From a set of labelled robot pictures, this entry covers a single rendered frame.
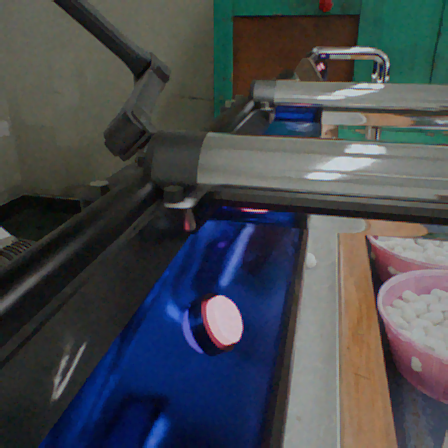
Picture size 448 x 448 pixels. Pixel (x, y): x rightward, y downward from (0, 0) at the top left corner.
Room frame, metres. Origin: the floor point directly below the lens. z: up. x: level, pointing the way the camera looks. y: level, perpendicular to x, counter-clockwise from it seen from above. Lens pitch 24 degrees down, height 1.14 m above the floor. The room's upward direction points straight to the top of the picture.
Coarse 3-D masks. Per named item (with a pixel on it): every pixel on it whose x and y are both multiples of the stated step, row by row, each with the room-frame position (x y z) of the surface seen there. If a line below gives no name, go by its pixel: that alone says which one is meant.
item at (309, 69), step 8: (312, 56) 0.91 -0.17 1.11; (304, 64) 0.84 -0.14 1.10; (312, 64) 0.83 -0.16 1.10; (320, 64) 1.03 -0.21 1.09; (296, 72) 0.84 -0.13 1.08; (304, 72) 0.84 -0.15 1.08; (312, 72) 0.83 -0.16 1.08; (320, 72) 0.92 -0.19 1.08; (328, 72) 1.20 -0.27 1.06; (304, 80) 0.84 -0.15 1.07; (312, 80) 0.83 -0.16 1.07; (320, 80) 0.83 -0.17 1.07
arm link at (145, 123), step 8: (136, 112) 0.80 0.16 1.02; (136, 120) 0.79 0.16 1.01; (144, 120) 0.80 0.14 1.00; (144, 128) 0.79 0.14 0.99; (152, 128) 0.80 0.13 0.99; (144, 136) 0.78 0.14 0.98; (136, 144) 0.79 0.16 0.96; (144, 144) 0.82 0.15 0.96; (112, 152) 0.79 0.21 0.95; (128, 152) 0.79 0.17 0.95; (136, 152) 0.82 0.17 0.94
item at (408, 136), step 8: (344, 128) 1.58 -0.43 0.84; (344, 136) 1.57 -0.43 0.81; (352, 136) 1.56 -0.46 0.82; (360, 136) 1.56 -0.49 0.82; (384, 136) 1.54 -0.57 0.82; (392, 136) 1.53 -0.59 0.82; (400, 136) 1.53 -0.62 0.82; (408, 136) 1.52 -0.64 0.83; (416, 136) 1.52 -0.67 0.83; (424, 136) 1.51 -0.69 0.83; (432, 136) 1.50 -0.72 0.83; (440, 136) 1.50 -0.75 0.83
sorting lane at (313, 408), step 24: (312, 240) 0.85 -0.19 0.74; (336, 240) 0.85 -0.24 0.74; (336, 264) 0.74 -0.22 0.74; (312, 288) 0.66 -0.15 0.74; (336, 288) 0.65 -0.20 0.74; (312, 312) 0.58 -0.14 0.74; (336, 312) 0.58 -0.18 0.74; (312, 336) 0.52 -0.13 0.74; (336, 336) 0.52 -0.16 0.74; (312, 360) 0.47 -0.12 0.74; (336, 360) 0.47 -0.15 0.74; (312, 384) 0.43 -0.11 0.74; (336, 384) 0.43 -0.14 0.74; (288, 408) 0.39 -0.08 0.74; (312, 408) 0.39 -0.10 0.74; (336, 408) 0.39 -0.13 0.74; (288, 432) 0.35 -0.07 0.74; (312, 432) 0.35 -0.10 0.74; (336, 432) 0.35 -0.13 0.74
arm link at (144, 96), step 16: (160, 64) 1.16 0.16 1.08; (144, 80) 1.06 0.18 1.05; (160, 80) 1.14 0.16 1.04; (144, 96) 0.96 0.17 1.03; (128, 112) 0.79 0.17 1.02; (144, 112) 0.86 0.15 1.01; (112, 128) 0.79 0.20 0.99; (128, 128) 0.78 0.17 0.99; (112, 144) 0.78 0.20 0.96; (128, 144) 0.79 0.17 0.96
